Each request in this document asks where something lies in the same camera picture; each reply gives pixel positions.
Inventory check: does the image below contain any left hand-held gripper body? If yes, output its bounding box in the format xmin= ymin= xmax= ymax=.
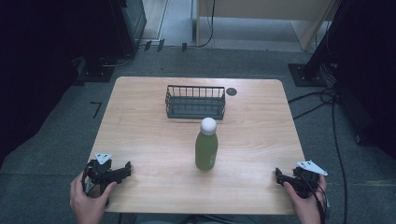
xmin=82 ymin=151 xmax=114 ymax=198

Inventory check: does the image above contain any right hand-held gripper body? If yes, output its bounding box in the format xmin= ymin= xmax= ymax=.
xmin=291 ymin=160 xmax=329 ymax=199

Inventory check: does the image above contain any green bottle with white cap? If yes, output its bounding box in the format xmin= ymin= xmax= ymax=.
xmin=194 ymin=117 xmax=219 ymax=172

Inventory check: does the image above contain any black wire basket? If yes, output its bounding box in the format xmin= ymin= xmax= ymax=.
xmin=164 ymin=84 xmax=227 ymax=121

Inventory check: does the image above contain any person's right hand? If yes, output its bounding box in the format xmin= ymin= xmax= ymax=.
xmin=282 ymin=175 xmax=329 ymax=224

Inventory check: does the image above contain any person's left hand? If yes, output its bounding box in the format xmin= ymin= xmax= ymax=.
xmin=69 ymin=172 xmax=118 ymax=224

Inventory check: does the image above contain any black tape corner mark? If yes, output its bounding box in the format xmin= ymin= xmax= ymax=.
xmin=90 ymin=101 xmax=103 ymax=119

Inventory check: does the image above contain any dark curtain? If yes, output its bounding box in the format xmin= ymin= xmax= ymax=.
xmin=0 ymin=0 xmax=94 ymax=166

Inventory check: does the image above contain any black stand pole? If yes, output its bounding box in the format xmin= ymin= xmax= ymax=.
xmin=304 ymin=0 xmax=354 ymax=79

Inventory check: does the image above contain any dark equipment cabinet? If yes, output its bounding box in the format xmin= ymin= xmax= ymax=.
xmin=108 ymin=0 xmax=148 ymax=59

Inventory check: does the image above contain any light wooden cabinet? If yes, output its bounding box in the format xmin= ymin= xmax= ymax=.
xmin=195 ymin=0 xmax=340 ymax=52

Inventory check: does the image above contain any black floor cable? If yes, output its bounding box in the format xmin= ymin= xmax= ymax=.
xmin=288 ymin=88 xmax=339 ymax=121
xmin=330 ymin=92 xmax=348 ymax=224

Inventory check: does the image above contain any black stand base plate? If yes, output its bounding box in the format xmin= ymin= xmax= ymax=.
xmin=76 ymin=56 xmax=117 ymax=84
xmin=288 ymin=63 xmax=329 ymax=88

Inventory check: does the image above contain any black hanging cable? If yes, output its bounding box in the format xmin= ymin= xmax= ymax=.
xmin=196 ymin=0 xmax=217 ymax=49

